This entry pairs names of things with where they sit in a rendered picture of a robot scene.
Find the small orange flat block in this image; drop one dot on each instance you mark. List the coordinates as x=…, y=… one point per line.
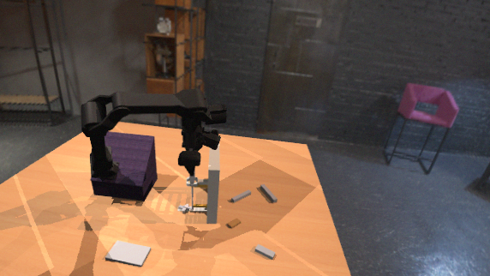
x=234, y=222

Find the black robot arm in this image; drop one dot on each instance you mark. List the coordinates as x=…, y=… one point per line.
x=190, y=104

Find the white flat rectangular slab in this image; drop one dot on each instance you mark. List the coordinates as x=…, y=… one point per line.
x=128, y=253

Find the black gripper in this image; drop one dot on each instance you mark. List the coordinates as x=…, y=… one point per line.
x=190, y=158

